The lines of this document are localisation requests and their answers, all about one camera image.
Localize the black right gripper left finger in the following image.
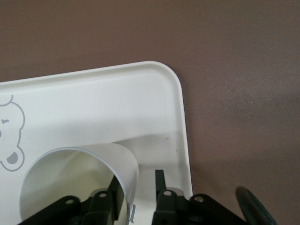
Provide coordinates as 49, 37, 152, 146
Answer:
20, 175, 125, 225

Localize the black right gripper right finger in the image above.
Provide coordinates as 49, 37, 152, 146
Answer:
152, 169, 248, 225

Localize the white plastic cup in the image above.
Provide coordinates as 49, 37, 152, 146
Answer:
20, 142, 140, 225

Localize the white bear print tray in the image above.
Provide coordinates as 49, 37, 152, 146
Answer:
0, 60, 193, 225

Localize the brown table cover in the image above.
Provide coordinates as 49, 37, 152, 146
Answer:
0, 0, 300, 225

